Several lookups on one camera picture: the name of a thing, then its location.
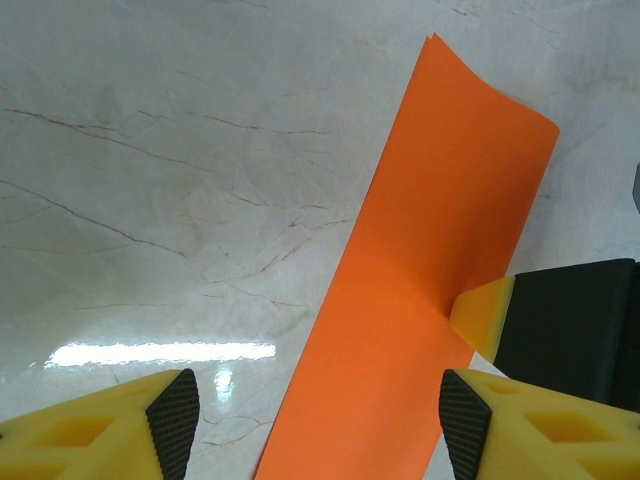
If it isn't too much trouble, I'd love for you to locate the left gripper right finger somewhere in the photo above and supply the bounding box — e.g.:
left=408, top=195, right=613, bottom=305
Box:
left=438, top=368, right=640, bottom=480

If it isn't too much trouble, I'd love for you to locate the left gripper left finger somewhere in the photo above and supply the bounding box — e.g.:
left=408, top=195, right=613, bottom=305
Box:
left=0, top=368, right=201, bottom=480

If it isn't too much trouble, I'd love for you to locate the orange paper sheet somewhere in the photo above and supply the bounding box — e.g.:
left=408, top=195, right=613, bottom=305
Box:
left=253, top=32, right=561, bottom=480

